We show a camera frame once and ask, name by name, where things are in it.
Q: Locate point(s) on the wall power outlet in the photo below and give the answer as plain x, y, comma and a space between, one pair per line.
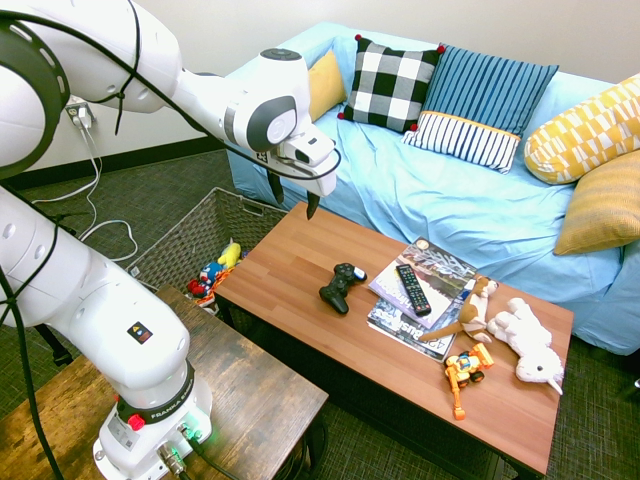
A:
71, 107

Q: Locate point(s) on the business magazine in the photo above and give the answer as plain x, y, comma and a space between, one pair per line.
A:
400, 332

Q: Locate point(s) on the white charger plug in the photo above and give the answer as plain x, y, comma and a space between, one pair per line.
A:
85, 121

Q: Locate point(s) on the yellow knit striped cushion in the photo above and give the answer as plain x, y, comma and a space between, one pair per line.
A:
605, 205

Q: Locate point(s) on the yellow plush toy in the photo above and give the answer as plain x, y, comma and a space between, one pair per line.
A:
230, 256

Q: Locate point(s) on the black gamepad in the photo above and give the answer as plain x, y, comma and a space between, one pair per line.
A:
340, 286

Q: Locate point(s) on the black white checked cushion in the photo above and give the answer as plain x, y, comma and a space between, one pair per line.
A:
390, 82

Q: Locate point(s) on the yellow white patterned cushion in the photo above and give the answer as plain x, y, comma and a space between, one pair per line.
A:
580, 135

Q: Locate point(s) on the blue red plush toy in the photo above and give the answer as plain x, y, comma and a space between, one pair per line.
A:
210, 274

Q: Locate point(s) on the plain mustard cushion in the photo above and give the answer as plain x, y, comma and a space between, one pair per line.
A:
327, 85

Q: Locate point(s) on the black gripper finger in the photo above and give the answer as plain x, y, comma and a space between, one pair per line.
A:
312, 205
276, 187

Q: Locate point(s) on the light blue covered sofa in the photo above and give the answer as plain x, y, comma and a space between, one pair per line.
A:
450, 200

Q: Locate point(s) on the wooden coffee table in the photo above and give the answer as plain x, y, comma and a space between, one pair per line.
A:
280, 280

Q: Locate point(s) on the orange toy excavator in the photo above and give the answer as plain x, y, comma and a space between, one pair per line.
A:
467, 367

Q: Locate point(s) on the orange striped toy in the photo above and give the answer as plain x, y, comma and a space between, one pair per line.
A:
224, 276

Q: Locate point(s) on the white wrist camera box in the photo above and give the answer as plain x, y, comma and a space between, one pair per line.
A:
310, 147

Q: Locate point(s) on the dark rustic wooden stand table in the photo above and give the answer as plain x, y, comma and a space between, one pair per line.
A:
250, 390

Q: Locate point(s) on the brown white plush dog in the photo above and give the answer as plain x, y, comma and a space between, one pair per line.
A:
475, 306

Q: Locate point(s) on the purple-edged magazine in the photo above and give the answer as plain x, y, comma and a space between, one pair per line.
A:
442, 280

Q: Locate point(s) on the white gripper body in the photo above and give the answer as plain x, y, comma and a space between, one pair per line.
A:
320, 182

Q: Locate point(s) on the white plush unicorn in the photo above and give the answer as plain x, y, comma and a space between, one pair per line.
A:
530, 340

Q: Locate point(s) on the blue striped cushion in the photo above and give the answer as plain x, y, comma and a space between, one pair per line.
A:
480, 85

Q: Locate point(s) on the black remote control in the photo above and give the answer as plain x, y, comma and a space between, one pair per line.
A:
413, 290

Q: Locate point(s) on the white navy striped cushion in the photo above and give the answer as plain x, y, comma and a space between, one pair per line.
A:
465, 140

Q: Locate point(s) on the grey wicker basket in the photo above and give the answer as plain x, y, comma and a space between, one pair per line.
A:
200, 230

